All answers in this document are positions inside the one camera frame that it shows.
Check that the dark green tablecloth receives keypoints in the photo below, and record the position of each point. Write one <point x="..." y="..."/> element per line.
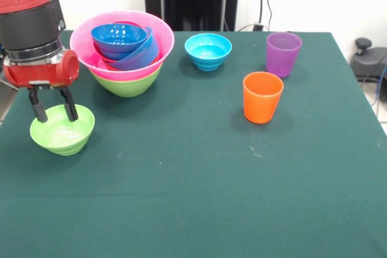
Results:
<point x="272" y="164"/>

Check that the large green bowl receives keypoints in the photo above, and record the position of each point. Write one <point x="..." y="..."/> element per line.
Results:
<point x="127" y="87"/>

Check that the large pink bowl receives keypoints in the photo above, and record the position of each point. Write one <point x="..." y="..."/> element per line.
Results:
<point x="166" y="40"/>

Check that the small light blue footed bowl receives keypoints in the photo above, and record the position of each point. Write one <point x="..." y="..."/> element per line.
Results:
<point x="208" y="51"/>

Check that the black equipment with knob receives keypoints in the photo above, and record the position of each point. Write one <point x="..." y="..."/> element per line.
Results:
<point x="367" y="61"/>

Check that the small red bowl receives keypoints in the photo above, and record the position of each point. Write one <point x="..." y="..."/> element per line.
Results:
<point x="99" y="55"/>

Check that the orange cup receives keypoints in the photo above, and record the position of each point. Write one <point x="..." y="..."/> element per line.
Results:
<point x="262" y="99"/>

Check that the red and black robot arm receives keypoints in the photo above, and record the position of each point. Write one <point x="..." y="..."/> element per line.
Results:
<point x="27" y="13"/>

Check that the purple cup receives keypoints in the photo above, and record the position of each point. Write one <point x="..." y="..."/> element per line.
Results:
<point x="282" y="57"/>

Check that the wide light blue bowl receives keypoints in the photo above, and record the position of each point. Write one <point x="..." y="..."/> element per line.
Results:
<point x="142" y="57"/>

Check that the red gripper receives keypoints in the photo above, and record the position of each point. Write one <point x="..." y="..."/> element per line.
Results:
<point x="39" y="73"/>

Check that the dark blue bowl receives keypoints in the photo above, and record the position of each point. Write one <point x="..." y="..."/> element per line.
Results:
<point x="118" y="40"/>

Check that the small green bowl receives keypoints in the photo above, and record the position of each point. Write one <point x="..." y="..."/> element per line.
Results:
<point x="63" y="137"/>

